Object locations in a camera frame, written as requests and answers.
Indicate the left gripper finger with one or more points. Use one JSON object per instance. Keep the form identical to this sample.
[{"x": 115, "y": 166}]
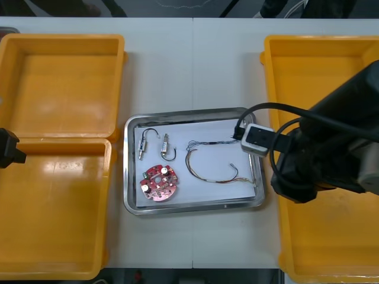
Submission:
[{"x": 20, "y": 157}]

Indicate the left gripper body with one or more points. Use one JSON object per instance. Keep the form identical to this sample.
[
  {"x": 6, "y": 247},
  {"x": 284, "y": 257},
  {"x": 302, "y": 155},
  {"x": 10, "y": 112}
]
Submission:
[{"x": 7, "y": 145}]

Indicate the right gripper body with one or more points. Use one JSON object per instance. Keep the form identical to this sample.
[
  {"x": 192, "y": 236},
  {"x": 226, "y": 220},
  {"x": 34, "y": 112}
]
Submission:
[{"x": 296, "y": 177}]

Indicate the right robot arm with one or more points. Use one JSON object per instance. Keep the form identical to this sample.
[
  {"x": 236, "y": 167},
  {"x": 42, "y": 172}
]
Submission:
[{"x": 355, "y": 97}]

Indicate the yellow-orange plastic bin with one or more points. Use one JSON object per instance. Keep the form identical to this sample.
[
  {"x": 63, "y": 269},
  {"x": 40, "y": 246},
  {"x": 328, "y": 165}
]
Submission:
[
  {"x": 296, "y": 83},
  {"x": 59, "y": 88},
  {"x": 325, "y": 236},
  {"x": 59, "y": 207}
]

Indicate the white sheet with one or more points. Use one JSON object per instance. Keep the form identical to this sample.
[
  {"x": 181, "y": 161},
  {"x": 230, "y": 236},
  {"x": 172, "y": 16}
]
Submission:
[{"x": 201, "y": 192}]

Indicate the steel tray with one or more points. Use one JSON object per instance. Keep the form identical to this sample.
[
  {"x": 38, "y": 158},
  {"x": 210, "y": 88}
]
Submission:
[{"x": 189, "y": 207}]

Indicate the round red circuit board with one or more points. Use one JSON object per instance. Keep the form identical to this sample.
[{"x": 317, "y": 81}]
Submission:
[{"x": 157, "y": 185}]

